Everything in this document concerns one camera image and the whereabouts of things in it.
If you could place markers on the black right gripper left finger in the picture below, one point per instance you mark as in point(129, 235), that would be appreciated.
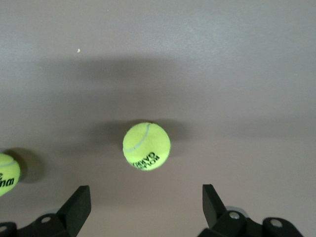
point(74, 209)

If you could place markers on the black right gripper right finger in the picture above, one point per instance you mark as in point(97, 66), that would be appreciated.
point(212, 205)

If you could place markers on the tennis ball Wilson print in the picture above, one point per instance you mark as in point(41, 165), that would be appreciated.
point(7, 175)

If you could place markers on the tennis ball Roland Garros print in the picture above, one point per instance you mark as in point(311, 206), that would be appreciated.
point(146, 145)

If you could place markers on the brown table mat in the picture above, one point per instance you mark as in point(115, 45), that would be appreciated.
point(222, 74)

